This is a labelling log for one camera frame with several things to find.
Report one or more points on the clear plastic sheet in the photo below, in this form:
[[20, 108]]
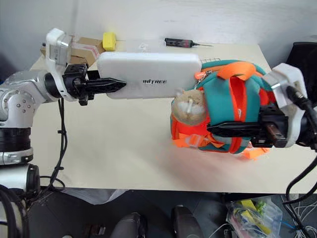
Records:
[[94, 196]]

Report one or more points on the dark rounded shape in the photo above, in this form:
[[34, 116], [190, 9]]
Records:
[[131, 225]]

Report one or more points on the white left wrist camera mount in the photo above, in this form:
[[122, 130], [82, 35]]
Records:
[[56, 47]]

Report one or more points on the clear bag with colourful items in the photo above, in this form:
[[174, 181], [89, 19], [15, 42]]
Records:
[[252, 215]]

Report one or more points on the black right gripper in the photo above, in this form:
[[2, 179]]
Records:
[[275, 119]]

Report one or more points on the small clear plastic bag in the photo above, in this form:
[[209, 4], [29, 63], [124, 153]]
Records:
[[144, 47]]

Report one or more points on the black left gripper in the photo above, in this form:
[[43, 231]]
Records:
[[74, 81]]

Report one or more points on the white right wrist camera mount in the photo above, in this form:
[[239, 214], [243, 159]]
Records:
[[289, 74]]

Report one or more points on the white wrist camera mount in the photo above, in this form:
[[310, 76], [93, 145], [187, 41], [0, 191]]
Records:
[[289, 74], [56, 47]]

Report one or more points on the black chair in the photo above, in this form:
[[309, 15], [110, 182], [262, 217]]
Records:
[[304, 64]]

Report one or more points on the orange and teal backpack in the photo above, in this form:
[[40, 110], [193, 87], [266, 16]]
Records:
[[220, 99]]

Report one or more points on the brown cardboard box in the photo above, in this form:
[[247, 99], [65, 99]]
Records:
[[84, 50]]

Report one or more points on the yellow plastic block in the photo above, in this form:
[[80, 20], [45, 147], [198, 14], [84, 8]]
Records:
[[109, 41]]

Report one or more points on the black pen-shaped tool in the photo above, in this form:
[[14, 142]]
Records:
[[178, 42]]

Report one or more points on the white rectangular box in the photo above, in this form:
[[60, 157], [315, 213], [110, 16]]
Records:
[[148, 72]]

